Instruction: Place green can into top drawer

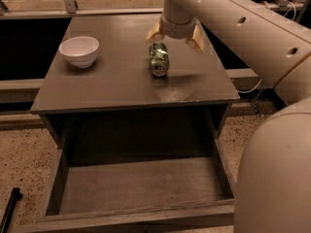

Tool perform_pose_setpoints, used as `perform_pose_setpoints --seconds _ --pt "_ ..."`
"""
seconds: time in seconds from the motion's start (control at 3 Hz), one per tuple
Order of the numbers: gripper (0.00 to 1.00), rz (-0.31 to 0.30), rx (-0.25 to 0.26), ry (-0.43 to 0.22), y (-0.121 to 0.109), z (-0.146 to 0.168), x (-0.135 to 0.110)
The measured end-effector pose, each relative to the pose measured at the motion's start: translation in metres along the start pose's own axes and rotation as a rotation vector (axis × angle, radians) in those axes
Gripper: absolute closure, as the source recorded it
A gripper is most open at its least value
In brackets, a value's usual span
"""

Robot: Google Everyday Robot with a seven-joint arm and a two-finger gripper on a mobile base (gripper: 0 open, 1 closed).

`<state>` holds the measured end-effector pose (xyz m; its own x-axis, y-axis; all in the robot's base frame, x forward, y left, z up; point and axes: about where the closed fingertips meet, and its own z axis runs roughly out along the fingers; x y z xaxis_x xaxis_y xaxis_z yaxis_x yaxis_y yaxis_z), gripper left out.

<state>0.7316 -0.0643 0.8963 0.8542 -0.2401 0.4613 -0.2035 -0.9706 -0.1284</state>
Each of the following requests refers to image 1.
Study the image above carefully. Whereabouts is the grey wooden cabinet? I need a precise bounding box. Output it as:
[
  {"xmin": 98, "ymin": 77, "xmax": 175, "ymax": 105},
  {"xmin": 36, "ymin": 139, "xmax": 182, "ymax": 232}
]
[{"xmin": 31, "ymin": 14, "xmax": 238, "ymax": 160}]

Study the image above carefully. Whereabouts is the open grey top drawer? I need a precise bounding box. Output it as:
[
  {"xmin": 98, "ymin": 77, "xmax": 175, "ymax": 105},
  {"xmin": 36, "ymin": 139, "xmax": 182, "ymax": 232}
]
[{"xmin": 18, "ymin": 136, "xmax": 235, "ymax": 233}]

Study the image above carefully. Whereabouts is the black bar on floor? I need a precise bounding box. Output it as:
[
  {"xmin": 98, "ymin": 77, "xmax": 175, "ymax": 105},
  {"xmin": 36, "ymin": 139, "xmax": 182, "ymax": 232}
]
[{"xmin": 0, "ymin": 187, "xmax": 22, "ymax": 233}]

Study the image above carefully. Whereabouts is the white ceramic bowl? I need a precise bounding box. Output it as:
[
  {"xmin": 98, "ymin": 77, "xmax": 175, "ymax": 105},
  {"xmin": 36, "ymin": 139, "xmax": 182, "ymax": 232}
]
[{"xmin": 58, "ymin": 36, "xmax": 99, "ymax": 68}]

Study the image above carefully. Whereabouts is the grey horizontal beam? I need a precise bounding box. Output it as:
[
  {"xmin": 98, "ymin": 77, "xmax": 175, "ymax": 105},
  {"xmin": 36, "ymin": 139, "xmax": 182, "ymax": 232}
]
[{"xmin": 0, "ymin": 68, "xmax": 265, "ymax": 104}]

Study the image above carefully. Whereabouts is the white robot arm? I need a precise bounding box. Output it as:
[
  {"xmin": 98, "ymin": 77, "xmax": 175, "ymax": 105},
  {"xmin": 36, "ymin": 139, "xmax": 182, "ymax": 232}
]
[{"xmin": 147, "ymin": 0, "xmax": 311, "ymax": 233}]

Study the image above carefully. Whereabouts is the white cable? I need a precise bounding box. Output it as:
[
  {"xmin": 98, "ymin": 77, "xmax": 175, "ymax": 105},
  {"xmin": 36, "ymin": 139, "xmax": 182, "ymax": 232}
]
[{"xmin": 235, "ymin": 78, "xmax": 263, "ymax": 94}]

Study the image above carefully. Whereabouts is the green soda can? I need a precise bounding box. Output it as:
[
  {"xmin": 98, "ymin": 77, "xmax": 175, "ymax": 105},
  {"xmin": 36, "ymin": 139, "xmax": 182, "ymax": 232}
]
[{"xmin": 149, "ymin": 42, "xmax": 169, "ymax": 77}]

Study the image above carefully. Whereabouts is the metal frame rail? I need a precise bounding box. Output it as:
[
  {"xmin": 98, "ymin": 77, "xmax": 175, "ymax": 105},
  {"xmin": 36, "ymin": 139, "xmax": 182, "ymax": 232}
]
[{"xmin": 0, "ymin": 0, "xmax": 311, "ymax": 21}]

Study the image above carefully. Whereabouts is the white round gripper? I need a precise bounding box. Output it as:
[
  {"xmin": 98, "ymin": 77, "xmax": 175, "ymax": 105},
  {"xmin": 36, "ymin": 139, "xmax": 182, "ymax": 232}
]
[{"xmin": 146, "ymin": 15, "xmax": 205, "ymax": 53}]

